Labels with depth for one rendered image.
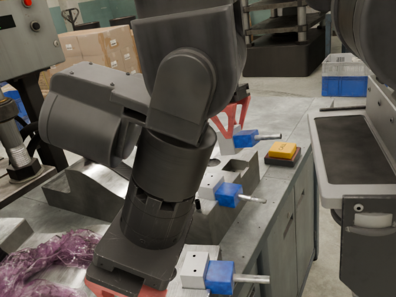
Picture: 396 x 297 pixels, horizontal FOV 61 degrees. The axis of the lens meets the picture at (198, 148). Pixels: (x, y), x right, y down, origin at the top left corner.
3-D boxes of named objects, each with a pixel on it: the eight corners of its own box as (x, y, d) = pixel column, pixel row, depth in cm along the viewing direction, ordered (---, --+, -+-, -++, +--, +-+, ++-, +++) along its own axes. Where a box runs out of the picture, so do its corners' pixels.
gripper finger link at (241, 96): (215, 138, 72) (206, 96, 70) (229, 129, 78) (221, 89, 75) (244, 137, 68) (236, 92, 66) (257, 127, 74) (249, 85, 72)
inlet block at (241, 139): (287, 145, 69) (283, 119, 68) (279, 152, 65) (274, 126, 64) (230, 148, 76) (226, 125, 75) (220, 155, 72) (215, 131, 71)
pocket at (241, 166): (250, 174, 78) (248, 161, 76) (241, 187, 74) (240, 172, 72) (232, 172, 80) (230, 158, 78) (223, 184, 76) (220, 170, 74)
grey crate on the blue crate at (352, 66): (391, 65, 345) (393, 50, 339) (386, 77, 315) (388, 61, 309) (329, 66, 378) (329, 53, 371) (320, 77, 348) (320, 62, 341)
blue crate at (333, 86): (389, 85, 355) (391, 64, 345) (385, 98, 324) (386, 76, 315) (329, 84, 387) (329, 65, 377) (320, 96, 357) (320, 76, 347)
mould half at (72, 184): (260, 181, 84) (256, 132, 78) (214, 252, 65) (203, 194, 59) (114, 159, 109) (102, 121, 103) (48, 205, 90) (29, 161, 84)
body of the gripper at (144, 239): (88, 267, 27) (101, 199, 23) (135, 195, 36) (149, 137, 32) (164, 297, 27) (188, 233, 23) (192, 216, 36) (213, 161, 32)
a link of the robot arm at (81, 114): (223, 64, 18) (239, 37, 25) (24, -7, 18) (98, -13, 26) (168, 224, 24) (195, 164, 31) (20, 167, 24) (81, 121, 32)
